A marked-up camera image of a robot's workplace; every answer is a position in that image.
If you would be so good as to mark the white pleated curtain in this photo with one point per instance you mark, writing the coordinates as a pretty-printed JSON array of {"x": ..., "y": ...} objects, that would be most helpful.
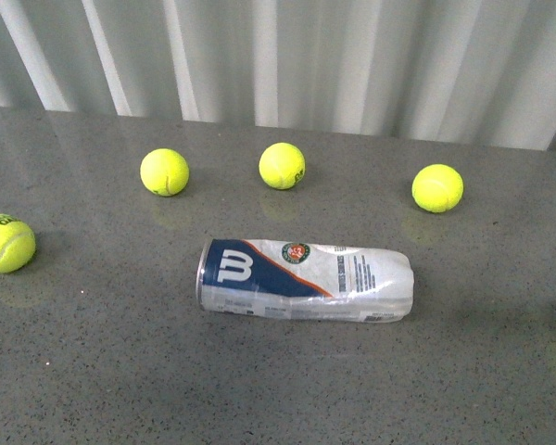
[{"x": 472, "y": 72}]

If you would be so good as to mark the far left tennis ball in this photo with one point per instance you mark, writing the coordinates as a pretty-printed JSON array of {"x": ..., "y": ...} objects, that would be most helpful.
[{"x": 17, "y": 243}]

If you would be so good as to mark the right tennis ball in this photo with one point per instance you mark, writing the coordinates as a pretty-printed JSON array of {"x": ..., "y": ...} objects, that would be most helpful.
[{"x": 437, "y": 188}]

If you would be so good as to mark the middle tennis ball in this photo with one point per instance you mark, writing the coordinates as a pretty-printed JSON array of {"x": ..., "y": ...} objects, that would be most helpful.
[{"x": 282, "y": 166}]

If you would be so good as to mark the clear Wilson tennis ball can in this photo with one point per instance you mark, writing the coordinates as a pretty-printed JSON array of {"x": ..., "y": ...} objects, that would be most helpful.
[{"x": 303, "y": 281}]

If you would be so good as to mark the tennis ball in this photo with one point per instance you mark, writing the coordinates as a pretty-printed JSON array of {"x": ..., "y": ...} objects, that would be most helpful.
[
  {"x": 17, "y": 243},
  {"x": 164, "y": 172},
  {"x": 437, "y": 188},
  {"x": 282, "y": 166}
]

